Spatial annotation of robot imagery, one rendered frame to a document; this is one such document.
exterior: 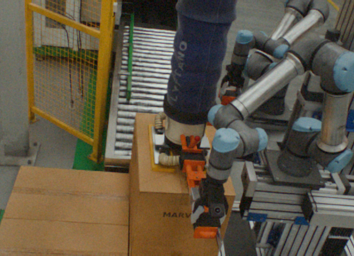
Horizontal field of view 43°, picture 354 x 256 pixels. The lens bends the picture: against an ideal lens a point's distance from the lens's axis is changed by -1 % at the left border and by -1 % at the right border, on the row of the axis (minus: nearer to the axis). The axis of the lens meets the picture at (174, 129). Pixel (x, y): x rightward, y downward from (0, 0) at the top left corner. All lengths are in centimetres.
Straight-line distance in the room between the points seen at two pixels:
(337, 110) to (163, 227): 87
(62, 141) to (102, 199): 141
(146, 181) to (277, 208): 59
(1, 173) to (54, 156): 41
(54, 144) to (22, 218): 146
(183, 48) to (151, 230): 78
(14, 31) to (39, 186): 106
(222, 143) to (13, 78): 208
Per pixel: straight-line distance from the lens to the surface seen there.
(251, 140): 139
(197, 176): 170
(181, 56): 176
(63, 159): 350
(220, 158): 134
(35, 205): 233
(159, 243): 203
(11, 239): 218
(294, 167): 191
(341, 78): 149
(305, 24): 229
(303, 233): 249
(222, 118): 147
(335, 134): 171
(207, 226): 150
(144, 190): 182
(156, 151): 200
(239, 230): 282
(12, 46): 306
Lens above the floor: 213
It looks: 33 degrees down
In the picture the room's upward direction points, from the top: 10 degrees clockwise
